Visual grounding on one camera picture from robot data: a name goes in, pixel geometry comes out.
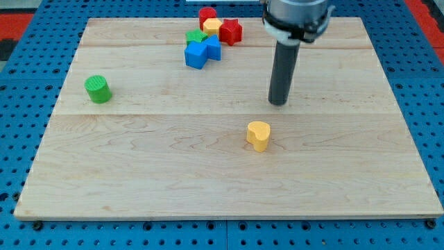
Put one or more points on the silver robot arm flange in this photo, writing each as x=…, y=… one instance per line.
x=291, y=22

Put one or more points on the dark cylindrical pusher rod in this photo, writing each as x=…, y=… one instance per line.
x=284, y=64

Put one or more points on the yellow heart block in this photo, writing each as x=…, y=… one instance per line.
x=258, y=134

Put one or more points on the red cylinder block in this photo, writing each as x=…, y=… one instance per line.
x=205, y=13

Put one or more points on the red star block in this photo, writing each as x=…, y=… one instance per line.
x=230, y=32

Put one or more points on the green cylinder block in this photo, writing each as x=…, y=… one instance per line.
x=98, y=89

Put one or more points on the yellow hexagon block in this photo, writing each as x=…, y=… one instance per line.
x=211, y=26

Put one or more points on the blue triangle block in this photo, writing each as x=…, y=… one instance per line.
x=213, y=47

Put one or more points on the blue cube block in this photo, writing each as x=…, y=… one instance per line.
x=196, y=55

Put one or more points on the green star block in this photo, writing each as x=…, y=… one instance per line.
x=195, y=35

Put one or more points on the wooden board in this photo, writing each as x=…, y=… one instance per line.
x=171, y=142

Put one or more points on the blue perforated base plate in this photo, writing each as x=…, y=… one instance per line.
x=42, y=40

